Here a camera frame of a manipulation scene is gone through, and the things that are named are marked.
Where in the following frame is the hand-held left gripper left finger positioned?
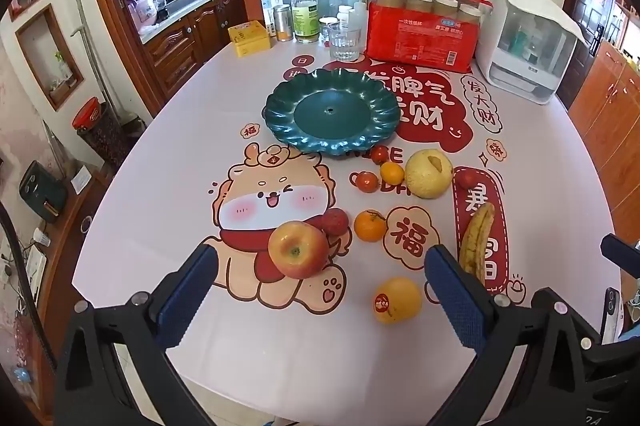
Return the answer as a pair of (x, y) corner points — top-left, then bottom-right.
(52, 243), (221, 426)

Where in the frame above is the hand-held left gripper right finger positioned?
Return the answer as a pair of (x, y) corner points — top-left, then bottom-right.
(424, 244), (640, 426)

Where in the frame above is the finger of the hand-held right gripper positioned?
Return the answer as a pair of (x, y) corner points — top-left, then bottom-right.
(600, 233), (640, 279)

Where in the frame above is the yellow orange with red sticker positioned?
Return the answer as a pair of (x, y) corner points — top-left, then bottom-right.
(372, 276), (423, 326)

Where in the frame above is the ripe spotted banana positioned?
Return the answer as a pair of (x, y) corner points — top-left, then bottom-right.
(458, 201), (496, 287)

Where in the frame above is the orange tangerine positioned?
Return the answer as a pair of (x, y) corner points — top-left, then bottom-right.
(353, 209), (388, 243)

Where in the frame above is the red yellow apple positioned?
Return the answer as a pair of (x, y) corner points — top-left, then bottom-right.
(267, 220), (331, 279)

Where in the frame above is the large yellow pear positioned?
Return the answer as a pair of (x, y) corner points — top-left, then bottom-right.
(404, 148), (455, 199)

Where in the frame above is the dark red apple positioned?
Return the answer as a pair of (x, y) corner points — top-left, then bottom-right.
(322, 208), (350, 237)

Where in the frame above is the dark green scalloped plate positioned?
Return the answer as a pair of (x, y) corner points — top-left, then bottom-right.
(261, 67), (401, 158)

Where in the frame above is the black smartphone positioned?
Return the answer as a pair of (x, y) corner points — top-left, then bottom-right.
(600, 287), (621, 347)

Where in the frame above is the small orange kumquat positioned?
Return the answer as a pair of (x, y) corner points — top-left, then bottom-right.
(380, 161), (405, 185)

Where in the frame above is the black heater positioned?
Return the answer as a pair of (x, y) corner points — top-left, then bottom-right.
(19, 160), (68, 224)

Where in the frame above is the red-lidded jar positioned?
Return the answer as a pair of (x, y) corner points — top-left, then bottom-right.
(71, 97), (126, 167)

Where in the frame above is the white countertop appliance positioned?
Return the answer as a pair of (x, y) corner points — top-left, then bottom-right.
(474, 0), (593, 106)

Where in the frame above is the red paper cup package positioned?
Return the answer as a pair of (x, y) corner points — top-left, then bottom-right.
(361, 0), (493, 73)

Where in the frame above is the wooden kitchen cabinet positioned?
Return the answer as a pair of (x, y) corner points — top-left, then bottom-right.
(140, 0), (248, 102)

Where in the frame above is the yellow box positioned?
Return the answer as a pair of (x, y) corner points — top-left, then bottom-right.
(228, 20), (272, 58)

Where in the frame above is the clear drinking glass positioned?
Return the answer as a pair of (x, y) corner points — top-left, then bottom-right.
(327, 22), (362, 62)

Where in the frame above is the silver orange can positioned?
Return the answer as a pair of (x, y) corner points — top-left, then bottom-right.
(273, 4), (292, 42)

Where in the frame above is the small jar with lid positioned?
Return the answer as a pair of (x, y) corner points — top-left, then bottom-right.
(320, 17), (340, 47)

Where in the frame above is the white squeeze bottle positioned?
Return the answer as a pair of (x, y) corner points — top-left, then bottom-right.
(352, 1), (370, 32)

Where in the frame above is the white carton box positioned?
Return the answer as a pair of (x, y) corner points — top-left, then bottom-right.
(260, 0), (283, 37)

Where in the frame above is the clear bottle with green label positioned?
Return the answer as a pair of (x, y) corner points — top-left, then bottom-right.
(291, 0), (321, 44)

